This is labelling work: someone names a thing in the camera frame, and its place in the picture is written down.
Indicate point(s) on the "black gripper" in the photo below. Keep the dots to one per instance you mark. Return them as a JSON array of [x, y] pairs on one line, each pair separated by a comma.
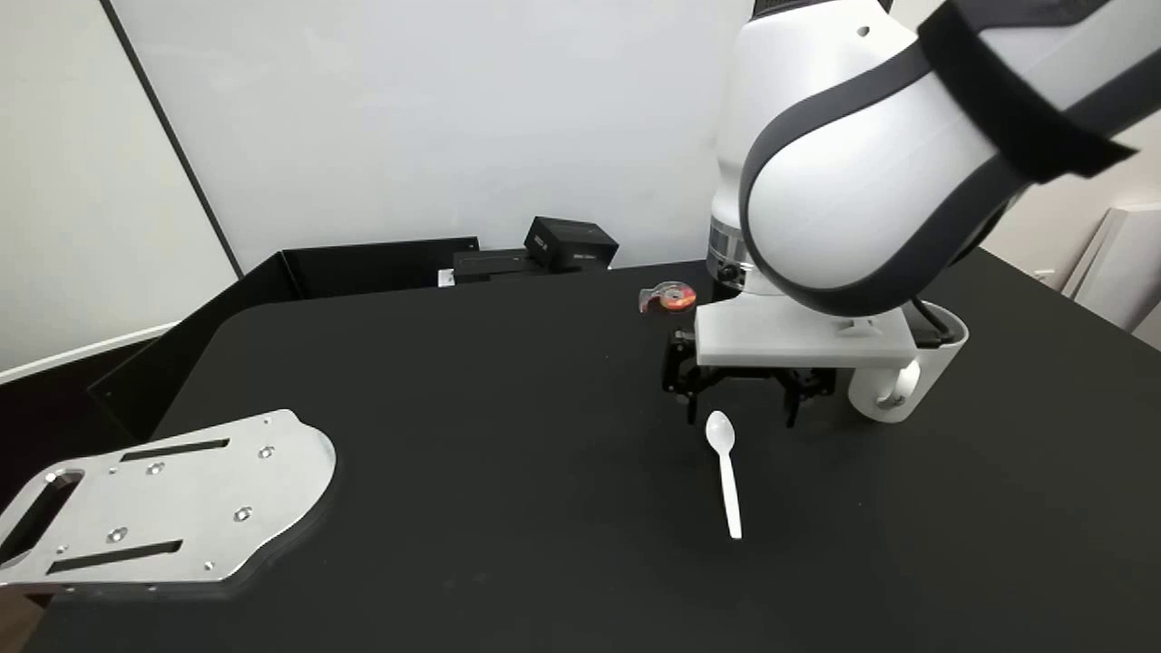
[[747, 379]]

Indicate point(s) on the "white plastic spoon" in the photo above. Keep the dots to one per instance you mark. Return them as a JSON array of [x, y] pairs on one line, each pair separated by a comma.
[[720, 436]]

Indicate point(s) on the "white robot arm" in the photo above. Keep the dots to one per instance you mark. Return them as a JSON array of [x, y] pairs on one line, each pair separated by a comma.
[[859, 159]]

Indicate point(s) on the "white ceramic mug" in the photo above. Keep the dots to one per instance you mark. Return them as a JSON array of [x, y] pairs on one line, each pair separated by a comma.
[[896, 391]]

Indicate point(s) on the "small black box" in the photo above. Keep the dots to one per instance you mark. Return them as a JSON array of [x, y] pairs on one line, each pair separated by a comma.
[[562, 245]]

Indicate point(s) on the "white whiteboard panel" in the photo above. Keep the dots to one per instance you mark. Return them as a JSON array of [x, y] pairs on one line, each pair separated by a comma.
[[383, 120]]

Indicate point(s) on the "silver metal mounting plate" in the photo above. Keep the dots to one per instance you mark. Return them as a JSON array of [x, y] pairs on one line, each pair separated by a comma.
[[175, 518]]

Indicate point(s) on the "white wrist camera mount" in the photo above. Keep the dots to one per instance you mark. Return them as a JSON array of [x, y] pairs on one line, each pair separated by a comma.
[[776, 330]]

